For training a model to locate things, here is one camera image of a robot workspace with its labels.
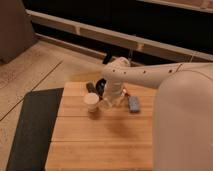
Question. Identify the white plastic bottle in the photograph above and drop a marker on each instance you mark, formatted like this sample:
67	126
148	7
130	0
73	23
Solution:
105	104

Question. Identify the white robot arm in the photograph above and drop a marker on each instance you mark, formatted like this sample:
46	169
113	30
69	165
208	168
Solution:
182	112

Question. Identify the dark ceramic bowl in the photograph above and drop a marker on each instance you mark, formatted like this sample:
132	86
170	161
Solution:
100	86

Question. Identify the small dark brown block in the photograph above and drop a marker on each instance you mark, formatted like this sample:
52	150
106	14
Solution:
90	87

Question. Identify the white paper cup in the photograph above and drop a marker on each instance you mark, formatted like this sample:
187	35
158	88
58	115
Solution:
91	100

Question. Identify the blue sponge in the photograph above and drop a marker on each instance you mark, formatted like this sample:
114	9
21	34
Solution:
134	105

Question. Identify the black floor mat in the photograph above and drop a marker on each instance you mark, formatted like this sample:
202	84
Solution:
34	130

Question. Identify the brown cushioned chair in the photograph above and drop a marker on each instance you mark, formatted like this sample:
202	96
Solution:
16	31

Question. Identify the white shelf rail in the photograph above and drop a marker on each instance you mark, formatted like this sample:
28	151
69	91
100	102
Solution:
131	42

